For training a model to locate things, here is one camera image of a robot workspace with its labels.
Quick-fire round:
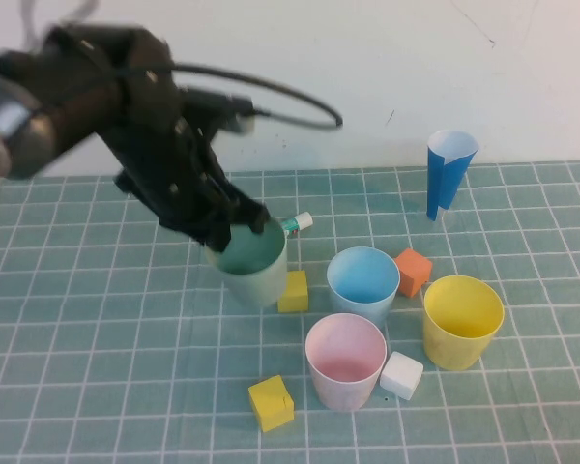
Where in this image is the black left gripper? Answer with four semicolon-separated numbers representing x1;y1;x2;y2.
111;94;273;256

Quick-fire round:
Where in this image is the pale green plastic cup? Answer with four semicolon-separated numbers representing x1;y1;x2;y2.
205;216;289;308

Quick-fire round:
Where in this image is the yellow plastic cup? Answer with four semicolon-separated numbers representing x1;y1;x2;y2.
422;275;506;372

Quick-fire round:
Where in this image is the white green glue stick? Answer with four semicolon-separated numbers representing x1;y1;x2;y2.
279;211;314;238

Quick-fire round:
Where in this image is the plain yellow foam cube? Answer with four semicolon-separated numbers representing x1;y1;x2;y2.
276;270;310;314

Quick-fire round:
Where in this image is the light blue plastic cup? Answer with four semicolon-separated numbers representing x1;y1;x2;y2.
326;246;401;330

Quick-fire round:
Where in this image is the green white grid tablecloth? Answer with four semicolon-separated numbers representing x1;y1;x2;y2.
0;161;580;464

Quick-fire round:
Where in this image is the pink plastic cup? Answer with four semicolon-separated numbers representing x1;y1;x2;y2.
304;312;388;413

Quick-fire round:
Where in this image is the notched yellow foam cube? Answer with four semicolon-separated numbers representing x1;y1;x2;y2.
247;374;296;433

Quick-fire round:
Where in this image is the orange foam cube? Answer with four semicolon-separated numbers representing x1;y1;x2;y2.
393;247;434;298

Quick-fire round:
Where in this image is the blue paper cone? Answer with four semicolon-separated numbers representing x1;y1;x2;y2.
426;129;480;223

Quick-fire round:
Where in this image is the white foam cube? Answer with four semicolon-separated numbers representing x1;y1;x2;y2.
379;351;425;402

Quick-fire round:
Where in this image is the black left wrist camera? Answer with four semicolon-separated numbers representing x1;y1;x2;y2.
181;85;256;137

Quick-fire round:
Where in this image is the black camera cable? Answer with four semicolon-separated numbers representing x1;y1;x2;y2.
171;62;344;131

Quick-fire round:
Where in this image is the translucent grey cable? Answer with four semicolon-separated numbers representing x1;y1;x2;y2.
21;0;99;49

